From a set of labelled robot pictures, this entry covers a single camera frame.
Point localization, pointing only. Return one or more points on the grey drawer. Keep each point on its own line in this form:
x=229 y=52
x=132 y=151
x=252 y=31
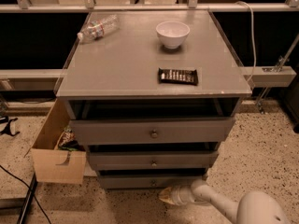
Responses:
x=148 y=179
x=126 y=132
x=152 y=160

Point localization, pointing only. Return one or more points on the grey drawer cabinet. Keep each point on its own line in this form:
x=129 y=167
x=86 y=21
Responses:
x=116 y=77

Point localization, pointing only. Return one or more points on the white bowl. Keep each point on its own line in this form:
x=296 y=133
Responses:
x=172 y=34

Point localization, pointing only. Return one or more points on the black clip on floor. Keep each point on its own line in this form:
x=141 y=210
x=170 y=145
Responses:
x=8 y=130

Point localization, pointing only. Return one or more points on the snack bag in box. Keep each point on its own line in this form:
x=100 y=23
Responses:
x=67 y=140

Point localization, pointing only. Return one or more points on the clear plastic water bottle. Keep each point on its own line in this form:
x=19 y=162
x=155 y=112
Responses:
x=96 y=29

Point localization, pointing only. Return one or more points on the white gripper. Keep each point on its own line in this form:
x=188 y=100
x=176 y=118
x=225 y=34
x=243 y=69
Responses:
x=177 y=194

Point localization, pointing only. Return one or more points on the dark chocolate bar wrapper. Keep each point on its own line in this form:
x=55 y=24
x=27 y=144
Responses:
x=176 y=76

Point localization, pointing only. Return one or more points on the cardboard box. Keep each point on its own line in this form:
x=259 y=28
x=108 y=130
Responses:
x=51 y=164

